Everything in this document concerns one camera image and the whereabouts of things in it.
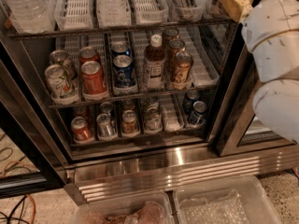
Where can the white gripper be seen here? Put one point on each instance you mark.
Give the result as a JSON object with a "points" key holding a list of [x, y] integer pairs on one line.
{"points": [[270, 27]]}

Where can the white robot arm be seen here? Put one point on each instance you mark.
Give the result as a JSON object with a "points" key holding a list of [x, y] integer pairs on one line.
{"points": [[276, 103]]}

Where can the white empty tray middle shelf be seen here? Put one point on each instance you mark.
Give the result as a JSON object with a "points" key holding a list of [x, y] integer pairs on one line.
{"points": [[203, 72]]}

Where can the brown tea bottle white cap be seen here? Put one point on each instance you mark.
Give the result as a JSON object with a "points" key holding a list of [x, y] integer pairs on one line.
{"points": [[154, 58]]}

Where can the steel fridge cabinet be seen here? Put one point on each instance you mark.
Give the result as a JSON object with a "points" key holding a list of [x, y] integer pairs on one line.
{"points": [[230, 140]]}

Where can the white green can bottom shelf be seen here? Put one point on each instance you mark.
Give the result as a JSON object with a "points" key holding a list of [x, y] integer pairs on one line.
{"points": [[153, 119]]}

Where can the brown can bottom shelf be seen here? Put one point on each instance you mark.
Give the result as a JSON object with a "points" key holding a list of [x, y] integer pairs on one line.
{"points": [[129, 122]]}

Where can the silver can bottom shelf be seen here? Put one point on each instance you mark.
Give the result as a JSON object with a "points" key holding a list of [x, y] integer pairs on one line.
{"points": [[104, 125]]}

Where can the orange can bottom shelf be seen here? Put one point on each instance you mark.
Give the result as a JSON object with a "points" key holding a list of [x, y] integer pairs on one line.
{"points": [[81, 129]]}

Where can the clear water bottle left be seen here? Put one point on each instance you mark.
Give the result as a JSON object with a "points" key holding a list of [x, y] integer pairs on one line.
{"points": [[32, 16]]}

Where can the open fridge glass door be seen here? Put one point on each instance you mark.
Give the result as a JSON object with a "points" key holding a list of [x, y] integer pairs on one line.
{"points": [[20, 122]]}

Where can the brown tan can rear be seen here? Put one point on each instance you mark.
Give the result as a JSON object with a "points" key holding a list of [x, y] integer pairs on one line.
{"points": [[169, 34]]}

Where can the brown tan can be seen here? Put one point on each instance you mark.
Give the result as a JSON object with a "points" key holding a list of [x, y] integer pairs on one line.
{"points": [[182, 64], [173, 47], [169, 34]]}

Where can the brown tan can middle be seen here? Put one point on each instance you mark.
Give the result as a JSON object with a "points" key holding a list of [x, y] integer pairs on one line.
{"points": [[173, 47]]}

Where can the brown tan can front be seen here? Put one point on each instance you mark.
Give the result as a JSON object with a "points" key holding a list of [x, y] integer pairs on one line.
{"points": [[182, 64]]}

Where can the blue can bottom front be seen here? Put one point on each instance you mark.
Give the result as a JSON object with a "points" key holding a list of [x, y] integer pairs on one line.
{"points": [[197, 113]]}

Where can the blue soda can rear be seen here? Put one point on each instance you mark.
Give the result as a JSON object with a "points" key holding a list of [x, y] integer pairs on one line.
{"points": [[120, 48]]}

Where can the blue soda can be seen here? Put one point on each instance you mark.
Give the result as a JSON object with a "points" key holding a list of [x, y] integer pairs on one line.
{"points": [[123, 69], [120, 48]]}

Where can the blue soda can front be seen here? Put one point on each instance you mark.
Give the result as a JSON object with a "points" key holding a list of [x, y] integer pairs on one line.
{"points": [[123, 69]]}

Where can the orange soda can rear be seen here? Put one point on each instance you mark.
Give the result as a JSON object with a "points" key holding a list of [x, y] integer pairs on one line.
{"points": [[87, 54]]}

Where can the orange soda can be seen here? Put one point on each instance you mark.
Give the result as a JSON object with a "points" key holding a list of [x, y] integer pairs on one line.
{"points": [[87, 54], [93, 77]]}

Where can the orange soda can front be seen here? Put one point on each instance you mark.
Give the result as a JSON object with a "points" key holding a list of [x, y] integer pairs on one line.
{"points": [[93, 77]]}

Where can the clear bin with bubble wrap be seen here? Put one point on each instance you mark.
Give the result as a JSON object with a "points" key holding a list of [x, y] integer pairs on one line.
{"points": [[234, 200]]}

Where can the silver can behind white can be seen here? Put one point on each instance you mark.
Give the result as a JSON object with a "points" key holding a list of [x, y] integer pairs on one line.
{"points": [[61, 57]]}

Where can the white green soda can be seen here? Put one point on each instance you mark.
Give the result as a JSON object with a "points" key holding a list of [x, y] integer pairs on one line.
{"points": [[59, 82]]}

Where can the clear bin with pink bags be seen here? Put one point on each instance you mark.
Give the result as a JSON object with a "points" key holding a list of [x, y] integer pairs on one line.
{"points": [[145, 208]]}

